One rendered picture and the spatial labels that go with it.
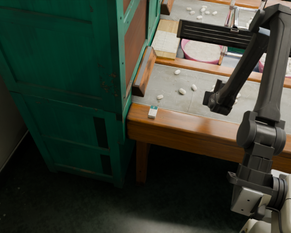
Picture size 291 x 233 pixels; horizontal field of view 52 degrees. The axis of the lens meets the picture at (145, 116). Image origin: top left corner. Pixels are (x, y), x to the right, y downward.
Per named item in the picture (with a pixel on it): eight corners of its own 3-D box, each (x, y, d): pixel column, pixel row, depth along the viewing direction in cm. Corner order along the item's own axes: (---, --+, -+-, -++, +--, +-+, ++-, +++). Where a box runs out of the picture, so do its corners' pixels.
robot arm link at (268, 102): (278, -12, 82) (312, -1, 83) (254, 12, 96) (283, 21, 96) (246, 146, 75) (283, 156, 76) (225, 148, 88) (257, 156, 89)
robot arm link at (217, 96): (261, 14, 89) (294, 24, 90) (258, 5, 93) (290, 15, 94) (205, 113, 119) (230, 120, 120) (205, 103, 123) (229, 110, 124)
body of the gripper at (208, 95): (205, 90, 136) (205, 92, 129) (227, 95, 135) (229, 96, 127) (202, 104, 137) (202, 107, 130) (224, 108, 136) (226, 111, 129)
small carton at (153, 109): (154, 119, 141) (155, 116, 139) (148, 117, 141) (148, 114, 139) (157, 109, 144) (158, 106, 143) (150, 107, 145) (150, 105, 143)
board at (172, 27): (174, 60, 165) (174, 58, 164) (148, 55, 166) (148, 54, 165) (184, 24, 184) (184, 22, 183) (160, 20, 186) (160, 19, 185)
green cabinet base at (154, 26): (126, 190, 200) (122, 115, 132) (49, 171, 206) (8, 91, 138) (165, 55, 279) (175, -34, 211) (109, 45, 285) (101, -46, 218)
